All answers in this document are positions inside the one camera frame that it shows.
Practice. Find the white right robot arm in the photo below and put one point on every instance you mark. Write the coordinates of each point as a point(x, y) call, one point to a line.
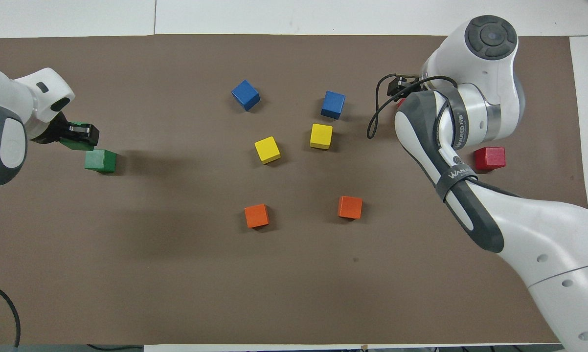
point(519, 225)

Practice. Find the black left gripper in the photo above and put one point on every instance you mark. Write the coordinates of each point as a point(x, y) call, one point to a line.
point(54, 131)

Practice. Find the blue wooden cube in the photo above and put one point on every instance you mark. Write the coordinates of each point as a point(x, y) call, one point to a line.
point(333, 104)
point(245, 95)

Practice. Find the orange wooden cube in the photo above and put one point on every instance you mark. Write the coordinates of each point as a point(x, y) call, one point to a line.
point(257, 215)
point(350, 207)

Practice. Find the green wooden cube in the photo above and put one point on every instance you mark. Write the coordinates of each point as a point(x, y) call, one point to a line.
point(101, 161)
point(74, 143)

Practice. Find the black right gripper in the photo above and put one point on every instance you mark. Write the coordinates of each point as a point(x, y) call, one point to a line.
point(410, 84)

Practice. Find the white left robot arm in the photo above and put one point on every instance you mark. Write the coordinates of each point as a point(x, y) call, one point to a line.
point(10, 112)

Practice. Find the yellow wooden cube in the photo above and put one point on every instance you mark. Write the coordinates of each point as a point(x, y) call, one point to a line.
point(321, 136)
point(267, 149)

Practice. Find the brown table mat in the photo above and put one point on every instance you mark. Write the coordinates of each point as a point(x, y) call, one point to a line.
point(176, 283)

